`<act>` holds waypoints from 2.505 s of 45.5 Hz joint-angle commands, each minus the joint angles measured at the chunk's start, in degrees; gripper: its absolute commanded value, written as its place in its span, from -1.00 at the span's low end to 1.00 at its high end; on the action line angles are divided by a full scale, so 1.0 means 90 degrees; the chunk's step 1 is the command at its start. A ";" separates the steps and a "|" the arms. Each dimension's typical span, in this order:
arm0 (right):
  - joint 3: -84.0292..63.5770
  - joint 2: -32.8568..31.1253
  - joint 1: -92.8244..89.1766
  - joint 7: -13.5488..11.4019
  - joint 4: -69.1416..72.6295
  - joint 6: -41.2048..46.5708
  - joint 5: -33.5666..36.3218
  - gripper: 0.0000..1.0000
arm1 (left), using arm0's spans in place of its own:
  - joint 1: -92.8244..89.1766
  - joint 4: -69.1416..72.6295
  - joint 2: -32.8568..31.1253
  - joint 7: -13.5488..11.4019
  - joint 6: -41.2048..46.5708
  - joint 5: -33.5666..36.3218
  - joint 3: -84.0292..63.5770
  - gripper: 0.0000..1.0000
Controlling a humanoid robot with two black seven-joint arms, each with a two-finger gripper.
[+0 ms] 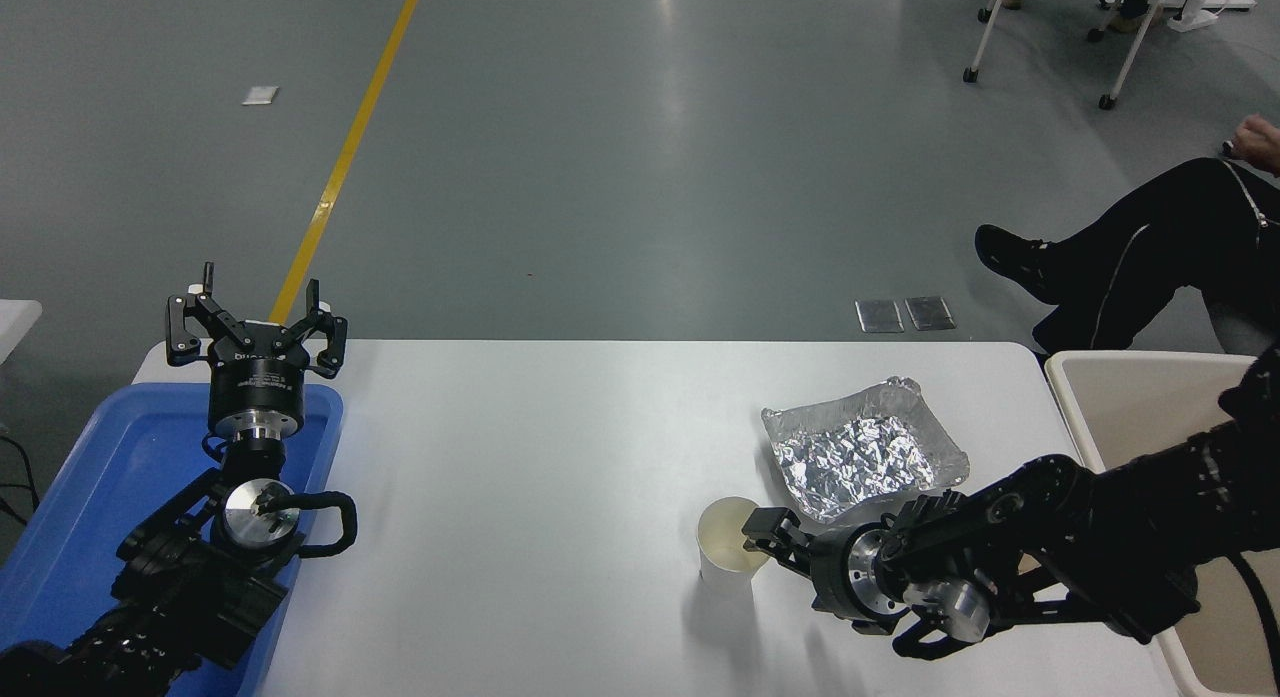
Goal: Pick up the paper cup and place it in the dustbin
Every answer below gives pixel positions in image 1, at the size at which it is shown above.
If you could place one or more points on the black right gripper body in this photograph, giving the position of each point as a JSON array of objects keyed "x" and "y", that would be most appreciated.
[{"x": 830, "y": 572}]

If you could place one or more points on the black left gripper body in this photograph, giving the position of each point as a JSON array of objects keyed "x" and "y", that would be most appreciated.
[{"x": 257, "y": 389}]

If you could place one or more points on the white paper cup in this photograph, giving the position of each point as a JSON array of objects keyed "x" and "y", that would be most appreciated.
[{"x": 722, "y": 552}]

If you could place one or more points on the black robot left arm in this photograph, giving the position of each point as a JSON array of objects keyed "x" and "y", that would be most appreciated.
[{"x": 190, "y": 597}]

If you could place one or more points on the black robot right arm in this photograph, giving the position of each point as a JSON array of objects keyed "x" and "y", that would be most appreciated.
[{"x": 1100, "y": 527}]

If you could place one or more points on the person's hand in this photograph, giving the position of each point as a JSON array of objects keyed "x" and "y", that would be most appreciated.
[{"x": 1260, "y": 139}]

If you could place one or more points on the crumpled aluminium foil tray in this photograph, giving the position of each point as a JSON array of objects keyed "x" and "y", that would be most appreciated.
[{"x": 850, "y": 452}]

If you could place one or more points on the blue plastic tray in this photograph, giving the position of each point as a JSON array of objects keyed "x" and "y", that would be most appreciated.
[{"x": 120, "y": 457}]

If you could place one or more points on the white side table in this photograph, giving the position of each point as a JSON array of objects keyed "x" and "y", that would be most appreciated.
[{"x": 15, "y": 322}]

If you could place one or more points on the metal floor plate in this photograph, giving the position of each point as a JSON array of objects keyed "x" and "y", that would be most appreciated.
[
  {"x": 931, "y": 313},
  {"x": 880, "y": 315}
]

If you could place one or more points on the large pale plastic bin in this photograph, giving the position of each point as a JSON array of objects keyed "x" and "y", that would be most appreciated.
[{"x": 1130, "y": 407}]

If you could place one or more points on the person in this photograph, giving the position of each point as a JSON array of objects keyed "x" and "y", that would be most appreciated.
[{"x": 1150, "y": 247}]

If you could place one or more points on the white power strip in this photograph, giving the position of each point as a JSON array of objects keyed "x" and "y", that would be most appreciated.
[{"x": 1195, "y": 19}]

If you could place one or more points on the white wheeled chair frame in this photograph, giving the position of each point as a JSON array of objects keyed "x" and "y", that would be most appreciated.
[{"x": 1135, "y": 42}]

